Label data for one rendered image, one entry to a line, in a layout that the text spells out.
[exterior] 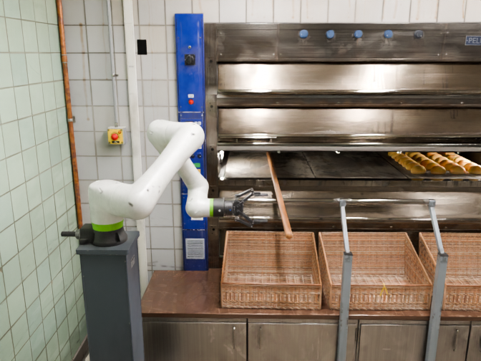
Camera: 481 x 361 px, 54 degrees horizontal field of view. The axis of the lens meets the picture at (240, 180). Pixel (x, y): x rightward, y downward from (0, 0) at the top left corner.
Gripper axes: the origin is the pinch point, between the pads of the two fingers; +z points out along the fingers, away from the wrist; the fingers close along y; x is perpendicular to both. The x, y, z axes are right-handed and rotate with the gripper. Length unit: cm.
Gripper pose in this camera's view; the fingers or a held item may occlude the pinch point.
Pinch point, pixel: (265, 208)
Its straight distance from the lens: 237.5
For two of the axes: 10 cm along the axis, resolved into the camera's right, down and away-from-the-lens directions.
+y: -0.1, 9.7, 2.5
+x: 0.0, 2.5, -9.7
